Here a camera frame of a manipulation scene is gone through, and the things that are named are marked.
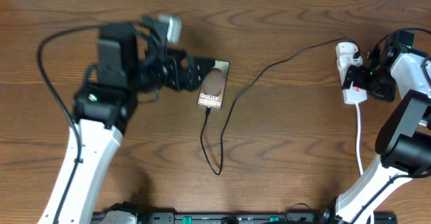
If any black charger cable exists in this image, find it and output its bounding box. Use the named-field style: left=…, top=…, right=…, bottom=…
left=199, top=37, right=362, bottom=176

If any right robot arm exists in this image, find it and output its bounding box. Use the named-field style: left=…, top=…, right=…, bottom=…
left=321, top=28, right=430, bottom=223

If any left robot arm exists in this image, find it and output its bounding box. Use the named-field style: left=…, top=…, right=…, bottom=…
left=40, top=22, right=216, bottom=223

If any white charger adapter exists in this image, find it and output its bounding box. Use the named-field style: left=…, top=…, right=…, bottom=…
left=337, top=53, right=362, bottom=72

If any white power strip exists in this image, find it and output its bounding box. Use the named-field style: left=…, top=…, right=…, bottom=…
left=335, top=42, right=367, bottom=105

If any white power strip cord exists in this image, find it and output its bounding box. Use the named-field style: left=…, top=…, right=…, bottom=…
left=354, top=102, right=365, bottom=177

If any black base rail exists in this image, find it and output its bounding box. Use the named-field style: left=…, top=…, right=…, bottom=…
left=90, top=202, right=398, bottom=224

